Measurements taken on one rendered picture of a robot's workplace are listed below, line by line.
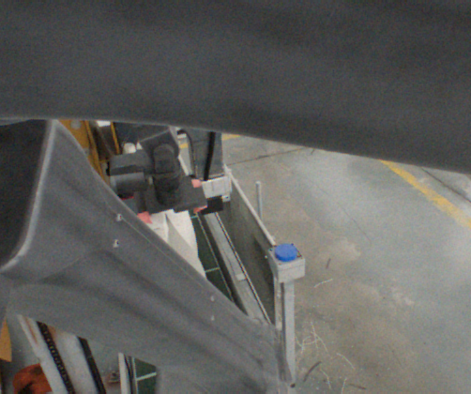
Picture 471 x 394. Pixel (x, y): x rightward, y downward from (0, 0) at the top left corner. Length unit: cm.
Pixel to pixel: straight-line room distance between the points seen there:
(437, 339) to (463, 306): 25
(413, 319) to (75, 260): 216
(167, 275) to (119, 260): 4
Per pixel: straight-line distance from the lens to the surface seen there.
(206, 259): 196
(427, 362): 213
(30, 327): 145
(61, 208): 16
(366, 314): 225
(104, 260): 18
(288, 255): 121
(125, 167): 81
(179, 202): 90
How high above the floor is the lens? 163
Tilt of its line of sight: 32 degrees down
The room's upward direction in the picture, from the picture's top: 6 degrees counter-clockwise
